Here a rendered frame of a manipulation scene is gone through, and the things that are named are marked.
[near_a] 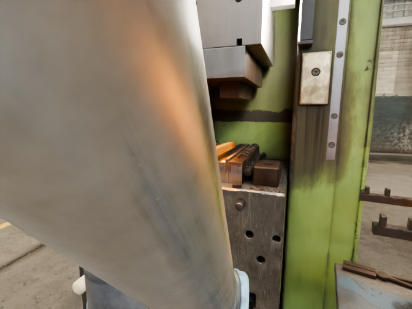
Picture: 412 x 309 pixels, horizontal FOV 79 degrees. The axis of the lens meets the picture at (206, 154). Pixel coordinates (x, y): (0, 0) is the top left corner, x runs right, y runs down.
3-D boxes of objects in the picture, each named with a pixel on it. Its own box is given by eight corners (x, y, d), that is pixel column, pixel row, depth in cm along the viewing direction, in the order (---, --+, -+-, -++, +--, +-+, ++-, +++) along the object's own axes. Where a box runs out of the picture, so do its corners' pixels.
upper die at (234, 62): (244, 76, 79) (245, 45, 78) (187, 79, 86) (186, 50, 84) (261, 87, 118) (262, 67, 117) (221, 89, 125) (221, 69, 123)
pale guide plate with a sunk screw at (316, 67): (327, 104, 83) (332, 50, 80) (299, 104, 86) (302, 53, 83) (327, 104, 85) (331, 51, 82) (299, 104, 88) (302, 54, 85)
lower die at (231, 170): (241, 184, 86) (242, 159, 84) (188, 178, 92) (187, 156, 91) (259, 160, 124) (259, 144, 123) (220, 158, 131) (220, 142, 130)
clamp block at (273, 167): (278, 187, 82) (279, 168, 80) (252, 185, 84) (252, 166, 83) (280, 178, 93) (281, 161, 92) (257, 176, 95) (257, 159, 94)
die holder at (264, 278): (278, 322, 83) (285, 194, 75) (175, 294, 96) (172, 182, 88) (284, 240, 135) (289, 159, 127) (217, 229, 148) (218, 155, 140)
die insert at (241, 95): (239, 97, 91) (239, 80, 90) (219, 98, 93) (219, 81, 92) (252, 100, 119) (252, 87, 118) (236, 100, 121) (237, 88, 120)
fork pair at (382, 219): (415, 232, 47) (417, 222, 46) (380, 225, 49) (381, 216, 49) (388, 194, 67) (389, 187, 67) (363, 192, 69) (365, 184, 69)
